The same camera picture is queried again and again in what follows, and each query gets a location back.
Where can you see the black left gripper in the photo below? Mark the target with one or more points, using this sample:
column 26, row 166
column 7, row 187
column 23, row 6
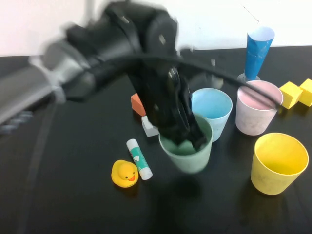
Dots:
column 161, row 97

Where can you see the white and teal glue stick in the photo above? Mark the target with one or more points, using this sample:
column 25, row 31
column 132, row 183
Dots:
column 139, row 158

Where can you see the orange foam cube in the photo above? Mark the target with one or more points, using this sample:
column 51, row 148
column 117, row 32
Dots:
column 137, row 103

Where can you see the light blue plastic cup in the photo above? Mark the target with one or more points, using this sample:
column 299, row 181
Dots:
column 214, row 107

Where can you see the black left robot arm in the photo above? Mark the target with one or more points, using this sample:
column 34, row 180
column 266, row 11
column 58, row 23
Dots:
column 102, row 48

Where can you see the yellow foam cube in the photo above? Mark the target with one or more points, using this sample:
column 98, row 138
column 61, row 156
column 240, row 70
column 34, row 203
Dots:
column 307, row 93
column 291, row 95

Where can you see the yellow rubber duck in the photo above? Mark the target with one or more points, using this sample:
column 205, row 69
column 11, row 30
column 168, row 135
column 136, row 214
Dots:
column 124, row 174

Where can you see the blue paper cone in clear stand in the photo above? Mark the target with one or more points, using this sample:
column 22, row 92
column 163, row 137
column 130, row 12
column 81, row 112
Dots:
column 256, row 56

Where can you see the pink plastic cup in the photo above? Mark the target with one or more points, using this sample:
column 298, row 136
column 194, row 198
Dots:
column 253, row 119

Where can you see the white foam cube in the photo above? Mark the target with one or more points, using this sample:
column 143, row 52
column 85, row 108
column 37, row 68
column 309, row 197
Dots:
column 148, row 128

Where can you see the yellow plastic cup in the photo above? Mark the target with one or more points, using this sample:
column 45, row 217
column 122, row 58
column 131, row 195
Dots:
column 275, row 168

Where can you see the green plastic cup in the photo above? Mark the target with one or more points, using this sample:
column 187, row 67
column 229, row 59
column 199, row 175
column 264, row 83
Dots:
column 190, row 161

